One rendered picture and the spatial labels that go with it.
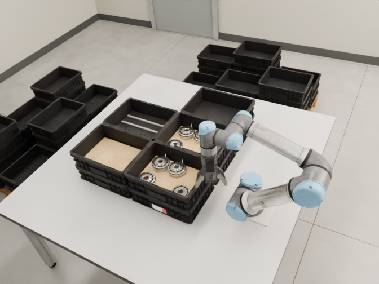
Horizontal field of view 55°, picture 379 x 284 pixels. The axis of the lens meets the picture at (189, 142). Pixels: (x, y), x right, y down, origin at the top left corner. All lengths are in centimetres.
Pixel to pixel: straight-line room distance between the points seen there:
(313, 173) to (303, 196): 11
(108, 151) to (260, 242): 104
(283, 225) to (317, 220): 96
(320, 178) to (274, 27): 347
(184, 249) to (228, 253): 22
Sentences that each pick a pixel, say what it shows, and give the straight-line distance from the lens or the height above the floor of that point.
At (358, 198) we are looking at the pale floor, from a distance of 313.
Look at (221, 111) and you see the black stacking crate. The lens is 244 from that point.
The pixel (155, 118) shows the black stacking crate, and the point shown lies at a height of 83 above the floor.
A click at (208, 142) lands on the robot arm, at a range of 156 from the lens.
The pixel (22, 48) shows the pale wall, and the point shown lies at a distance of 536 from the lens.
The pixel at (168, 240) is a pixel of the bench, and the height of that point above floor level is 70.
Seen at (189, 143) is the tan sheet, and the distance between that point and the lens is 221.
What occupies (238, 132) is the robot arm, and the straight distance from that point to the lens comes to 156.
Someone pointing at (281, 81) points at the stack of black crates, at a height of 49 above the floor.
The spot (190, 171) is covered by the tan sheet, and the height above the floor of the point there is 83.
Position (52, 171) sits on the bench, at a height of 70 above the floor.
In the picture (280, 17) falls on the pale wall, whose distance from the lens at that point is 474.
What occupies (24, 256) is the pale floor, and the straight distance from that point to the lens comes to 306.
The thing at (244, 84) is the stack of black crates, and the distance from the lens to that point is 350.
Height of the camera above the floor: 232
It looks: 42 degrees down
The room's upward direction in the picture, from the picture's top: 7 degrees counter-clockwise
